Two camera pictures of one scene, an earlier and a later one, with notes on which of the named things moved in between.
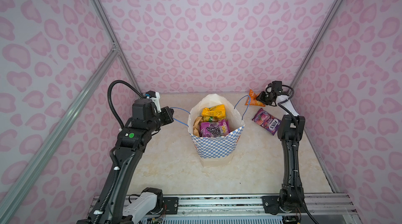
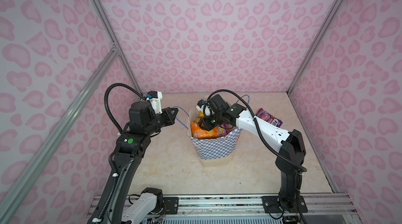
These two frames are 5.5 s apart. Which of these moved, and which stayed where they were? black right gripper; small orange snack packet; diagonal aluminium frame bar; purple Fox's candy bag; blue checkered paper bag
Moved: black right gripper; small orange snack packet
Stayed: purple Fox's candy bag; diagonal aluminium frame bar; blue checkered paper bag
